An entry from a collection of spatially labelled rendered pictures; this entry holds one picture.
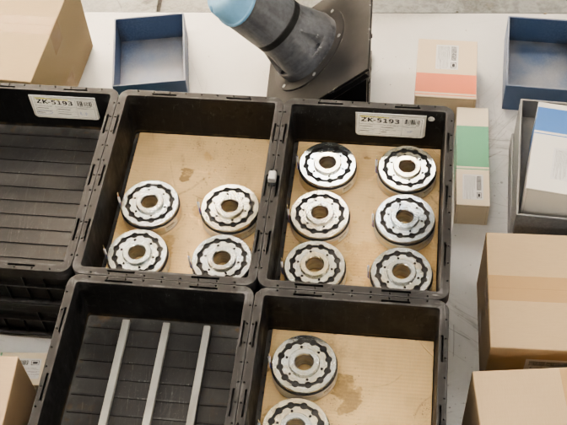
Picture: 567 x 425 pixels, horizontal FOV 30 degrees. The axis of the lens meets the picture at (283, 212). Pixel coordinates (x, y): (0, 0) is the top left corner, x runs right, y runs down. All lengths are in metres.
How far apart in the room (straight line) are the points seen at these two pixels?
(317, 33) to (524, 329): 0.70
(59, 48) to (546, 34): 1.01
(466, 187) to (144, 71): 0.74
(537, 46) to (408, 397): 0.95
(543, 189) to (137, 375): 0.74
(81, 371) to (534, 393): 0.71
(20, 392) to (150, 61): 0.88
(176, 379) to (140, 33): 0.91
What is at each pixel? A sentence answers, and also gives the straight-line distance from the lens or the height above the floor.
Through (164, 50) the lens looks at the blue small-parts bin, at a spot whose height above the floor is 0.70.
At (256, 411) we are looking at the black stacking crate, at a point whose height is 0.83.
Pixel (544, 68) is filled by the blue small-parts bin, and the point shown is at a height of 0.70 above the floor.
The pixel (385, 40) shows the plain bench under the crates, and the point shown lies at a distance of 2.32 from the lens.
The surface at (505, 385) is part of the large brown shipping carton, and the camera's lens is 1.62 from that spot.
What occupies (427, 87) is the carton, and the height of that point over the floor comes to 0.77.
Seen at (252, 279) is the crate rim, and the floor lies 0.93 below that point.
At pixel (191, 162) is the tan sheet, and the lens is 1.95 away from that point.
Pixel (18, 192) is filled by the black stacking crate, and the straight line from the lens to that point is 1.98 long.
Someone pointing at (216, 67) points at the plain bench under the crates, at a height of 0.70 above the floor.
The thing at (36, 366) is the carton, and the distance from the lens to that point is 1.85.
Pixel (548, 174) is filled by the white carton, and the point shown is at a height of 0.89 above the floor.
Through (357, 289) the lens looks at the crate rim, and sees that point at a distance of 1.65.
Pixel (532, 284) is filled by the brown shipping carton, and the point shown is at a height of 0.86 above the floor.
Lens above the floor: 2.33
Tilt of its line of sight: 54 degrees down
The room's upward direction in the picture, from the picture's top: 5 degrees counter-clockwise
